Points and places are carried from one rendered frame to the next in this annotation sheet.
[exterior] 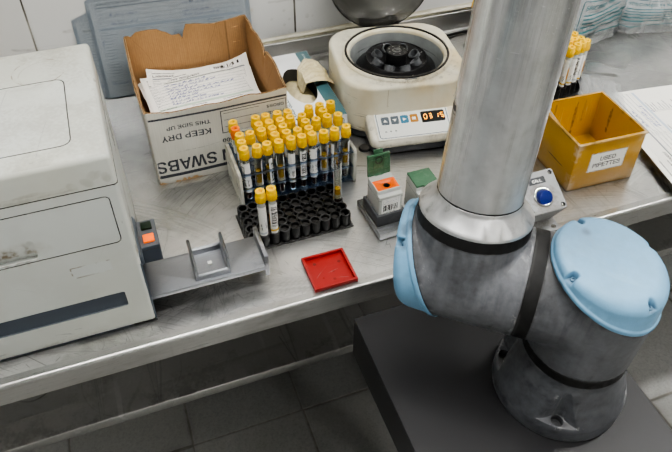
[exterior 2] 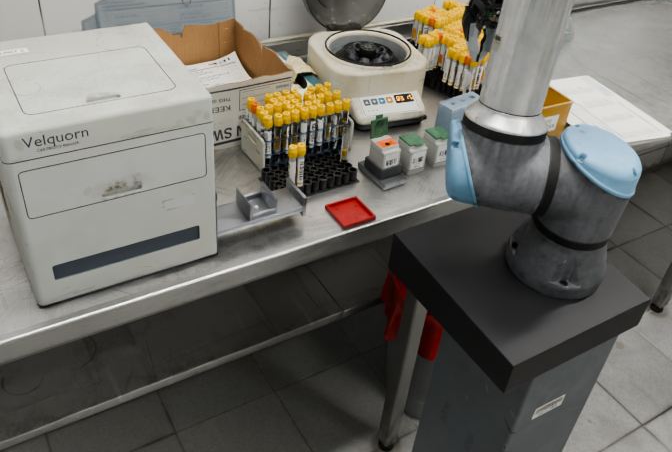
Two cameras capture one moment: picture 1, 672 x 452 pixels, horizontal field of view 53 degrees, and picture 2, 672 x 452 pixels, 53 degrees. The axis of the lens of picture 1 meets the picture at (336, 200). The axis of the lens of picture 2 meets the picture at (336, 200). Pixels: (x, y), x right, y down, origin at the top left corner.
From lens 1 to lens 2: 38 cm
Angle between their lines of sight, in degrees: 12
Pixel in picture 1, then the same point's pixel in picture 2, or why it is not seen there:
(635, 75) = not seen: hidden behind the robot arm
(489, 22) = not seen: outside the picture
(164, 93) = not seen: hidden behind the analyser
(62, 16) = (74, 16)
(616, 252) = (604, 143)
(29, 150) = (145, 92)
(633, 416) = (611, 281)
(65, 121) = (163, 74)
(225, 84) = (223, 76)
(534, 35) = not seen: outside the picture
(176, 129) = not seen: hidden behind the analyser
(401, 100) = (379, 85)
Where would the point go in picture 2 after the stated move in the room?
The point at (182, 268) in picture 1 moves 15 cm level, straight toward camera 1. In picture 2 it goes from (234, 212) to (271, 267)
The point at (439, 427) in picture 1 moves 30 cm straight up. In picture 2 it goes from (479, 297) to (531, 119)
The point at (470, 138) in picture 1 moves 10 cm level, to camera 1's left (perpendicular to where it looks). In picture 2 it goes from (513, 57) to (438, 58)
